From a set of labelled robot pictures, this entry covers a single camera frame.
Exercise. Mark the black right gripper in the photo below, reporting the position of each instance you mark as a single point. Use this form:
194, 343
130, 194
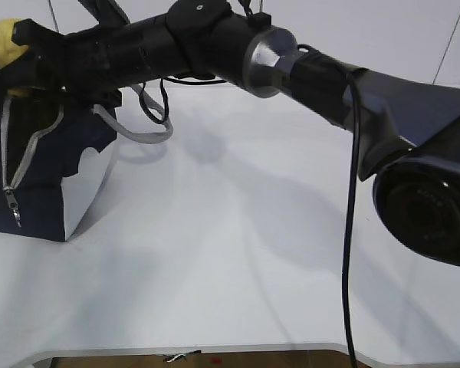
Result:
96, 60

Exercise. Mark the yellow pear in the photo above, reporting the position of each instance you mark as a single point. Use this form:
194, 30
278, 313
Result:
9, 50

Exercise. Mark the navy blue lunch bag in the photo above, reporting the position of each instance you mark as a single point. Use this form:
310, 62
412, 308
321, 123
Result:
53, 158

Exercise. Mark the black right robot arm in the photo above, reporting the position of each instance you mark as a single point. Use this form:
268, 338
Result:
406, 135

